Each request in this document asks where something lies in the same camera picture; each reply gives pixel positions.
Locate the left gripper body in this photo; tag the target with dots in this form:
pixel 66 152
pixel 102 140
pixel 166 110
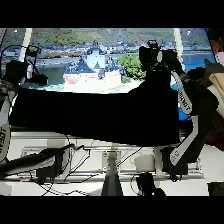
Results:
pixel 15 72

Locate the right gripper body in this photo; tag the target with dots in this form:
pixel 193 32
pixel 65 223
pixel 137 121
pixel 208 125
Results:
pixel 148 60

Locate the black garment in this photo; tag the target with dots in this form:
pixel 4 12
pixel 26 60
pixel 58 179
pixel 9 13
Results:
pixel 100 116

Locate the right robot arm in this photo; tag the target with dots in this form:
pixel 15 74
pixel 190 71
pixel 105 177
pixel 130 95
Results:
pixel 196 110

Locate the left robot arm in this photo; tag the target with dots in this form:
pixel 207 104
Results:
pixel 4 133

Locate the cream garment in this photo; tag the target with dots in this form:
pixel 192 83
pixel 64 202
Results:
pixel 217 87

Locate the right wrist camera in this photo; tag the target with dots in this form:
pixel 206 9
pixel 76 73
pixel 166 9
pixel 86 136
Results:
pixel 153 44

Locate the silver frame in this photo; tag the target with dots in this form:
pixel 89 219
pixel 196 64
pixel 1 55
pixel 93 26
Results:
pixel 111 180

